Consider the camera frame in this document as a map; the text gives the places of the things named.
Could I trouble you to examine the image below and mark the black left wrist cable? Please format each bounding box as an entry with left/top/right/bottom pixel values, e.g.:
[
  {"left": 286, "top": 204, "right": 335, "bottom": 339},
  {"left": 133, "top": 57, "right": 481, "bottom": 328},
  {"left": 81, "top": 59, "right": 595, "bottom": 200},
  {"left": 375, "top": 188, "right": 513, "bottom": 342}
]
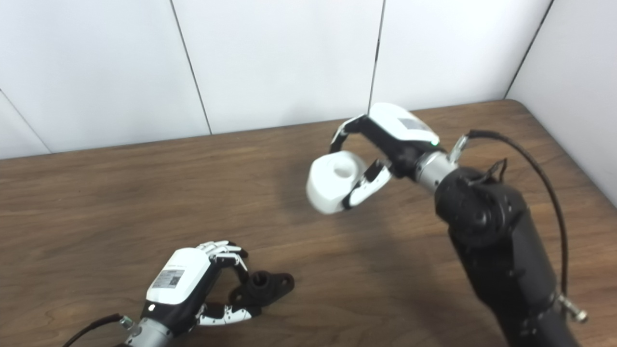
[{"left": 62, "top": 313, "right": 135, "bottom": 347}]

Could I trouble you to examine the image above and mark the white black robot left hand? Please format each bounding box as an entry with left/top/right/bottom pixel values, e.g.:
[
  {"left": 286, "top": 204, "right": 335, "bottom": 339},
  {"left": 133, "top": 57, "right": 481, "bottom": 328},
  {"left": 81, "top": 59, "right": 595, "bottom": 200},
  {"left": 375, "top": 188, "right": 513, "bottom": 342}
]
[{"left": 140, "top": 240, "right": 261, "bottom": 335}]

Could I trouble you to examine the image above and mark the round white piece with holes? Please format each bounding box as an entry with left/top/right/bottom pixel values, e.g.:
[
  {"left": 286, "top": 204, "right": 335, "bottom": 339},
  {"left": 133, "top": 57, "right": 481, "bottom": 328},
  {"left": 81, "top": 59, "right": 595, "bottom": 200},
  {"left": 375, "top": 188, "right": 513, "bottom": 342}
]
[{"left": 306, "top": 150, "right": 367, "bottom": 214}]

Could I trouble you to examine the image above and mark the black flanged holder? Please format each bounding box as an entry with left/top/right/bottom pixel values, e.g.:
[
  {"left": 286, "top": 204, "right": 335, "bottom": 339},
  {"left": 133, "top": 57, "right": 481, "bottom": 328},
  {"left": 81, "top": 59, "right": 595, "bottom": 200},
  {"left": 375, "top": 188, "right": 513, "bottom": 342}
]
[{"left": 229, "top": 270, "right": 295, "bottom": 309}]

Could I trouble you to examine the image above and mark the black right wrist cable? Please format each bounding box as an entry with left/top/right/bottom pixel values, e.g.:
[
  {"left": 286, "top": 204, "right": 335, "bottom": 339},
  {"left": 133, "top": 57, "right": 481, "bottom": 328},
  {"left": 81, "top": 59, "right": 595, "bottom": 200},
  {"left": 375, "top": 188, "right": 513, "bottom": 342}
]
[{"left": 448, "top": 129, "right": 589, "bottom": 322}]

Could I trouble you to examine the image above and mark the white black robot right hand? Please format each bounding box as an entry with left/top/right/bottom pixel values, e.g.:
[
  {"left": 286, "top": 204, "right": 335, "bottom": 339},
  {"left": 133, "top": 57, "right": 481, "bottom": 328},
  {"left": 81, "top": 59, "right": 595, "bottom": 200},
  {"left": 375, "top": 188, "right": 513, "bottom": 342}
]
[{"left": 330, "top": 103, "right": 440, "bottom": 210}]

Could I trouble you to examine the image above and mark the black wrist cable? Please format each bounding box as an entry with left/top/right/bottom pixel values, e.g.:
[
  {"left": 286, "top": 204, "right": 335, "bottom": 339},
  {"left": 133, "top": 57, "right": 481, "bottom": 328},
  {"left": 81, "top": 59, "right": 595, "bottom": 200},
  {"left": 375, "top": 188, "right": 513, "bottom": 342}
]
[
  {"left": 62, "top": 313, "right": 135, "bottom": 347},
  {"left": 448, "top": 129, "right": 589, "bottom": 322}
]

